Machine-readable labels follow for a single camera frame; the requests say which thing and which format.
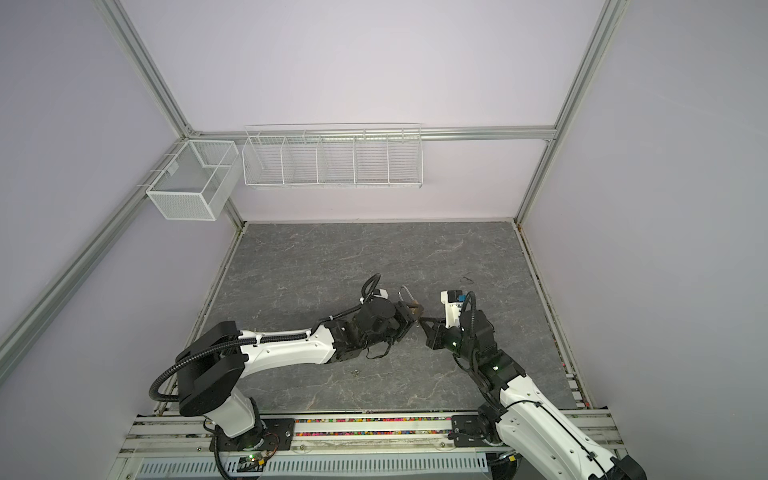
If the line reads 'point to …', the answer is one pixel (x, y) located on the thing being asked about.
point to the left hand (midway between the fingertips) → (424, 319)
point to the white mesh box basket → (197, 183)
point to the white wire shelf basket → (334, 155)
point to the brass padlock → (415, 307)
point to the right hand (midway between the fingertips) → (421, 322)
